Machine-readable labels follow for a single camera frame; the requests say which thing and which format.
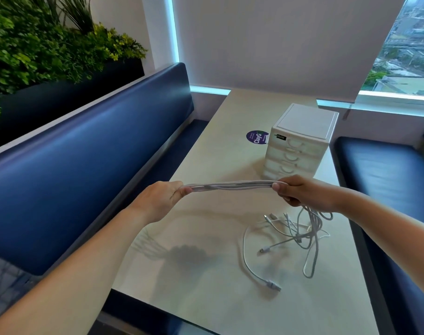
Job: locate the person's left hand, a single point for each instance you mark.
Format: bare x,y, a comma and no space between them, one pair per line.
156,202

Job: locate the white roller blind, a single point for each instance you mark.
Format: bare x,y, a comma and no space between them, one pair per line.
285,41

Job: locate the person's left forearm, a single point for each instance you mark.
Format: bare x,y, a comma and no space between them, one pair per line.
65,282

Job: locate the glass window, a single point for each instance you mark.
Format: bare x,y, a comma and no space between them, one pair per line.
404,59

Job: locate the black planter box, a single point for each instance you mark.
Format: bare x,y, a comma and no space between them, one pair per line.
58,97

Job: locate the person's right hand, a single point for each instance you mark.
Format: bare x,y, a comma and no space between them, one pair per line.
309,193

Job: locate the person's right forearm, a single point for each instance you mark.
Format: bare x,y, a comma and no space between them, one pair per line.
390,226

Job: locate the green leafy plants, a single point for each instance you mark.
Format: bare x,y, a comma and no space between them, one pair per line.
40,48

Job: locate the blue padded bench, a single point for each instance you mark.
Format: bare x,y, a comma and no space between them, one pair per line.
75,163
379,163

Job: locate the white mini drawer cabinet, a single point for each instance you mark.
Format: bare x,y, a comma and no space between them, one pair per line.
306,120

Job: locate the round purple sticker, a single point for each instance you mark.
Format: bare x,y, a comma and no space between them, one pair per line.
256,137

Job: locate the white table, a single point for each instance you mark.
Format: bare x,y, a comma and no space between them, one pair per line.
219,136

